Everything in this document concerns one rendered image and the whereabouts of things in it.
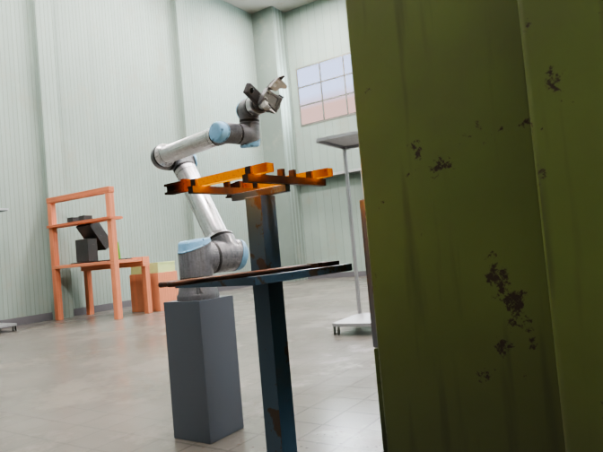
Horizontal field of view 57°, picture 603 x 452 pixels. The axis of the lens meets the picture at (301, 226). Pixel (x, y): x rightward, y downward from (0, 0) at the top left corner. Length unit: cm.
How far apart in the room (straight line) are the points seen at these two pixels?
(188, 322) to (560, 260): 174
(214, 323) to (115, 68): 921
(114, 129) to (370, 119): 974
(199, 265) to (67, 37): 874
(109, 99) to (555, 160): 1032
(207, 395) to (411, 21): 173
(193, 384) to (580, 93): 194
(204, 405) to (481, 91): 176
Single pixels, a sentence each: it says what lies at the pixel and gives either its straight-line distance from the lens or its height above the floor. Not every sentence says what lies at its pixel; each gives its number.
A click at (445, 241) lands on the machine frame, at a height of 77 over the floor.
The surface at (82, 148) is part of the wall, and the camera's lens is 1043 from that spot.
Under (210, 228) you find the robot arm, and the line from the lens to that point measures 266.
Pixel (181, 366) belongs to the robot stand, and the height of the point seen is 32.
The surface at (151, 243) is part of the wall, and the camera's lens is 1107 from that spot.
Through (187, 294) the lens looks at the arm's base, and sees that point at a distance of 247.
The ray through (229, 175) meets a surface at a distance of 144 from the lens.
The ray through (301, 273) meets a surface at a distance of 142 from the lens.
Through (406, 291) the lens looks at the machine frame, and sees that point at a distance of 129.
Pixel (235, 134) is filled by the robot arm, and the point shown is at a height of 129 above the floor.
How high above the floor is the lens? 78
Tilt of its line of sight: 2 degrees up
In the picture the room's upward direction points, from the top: 5 degrees counter-clockwise
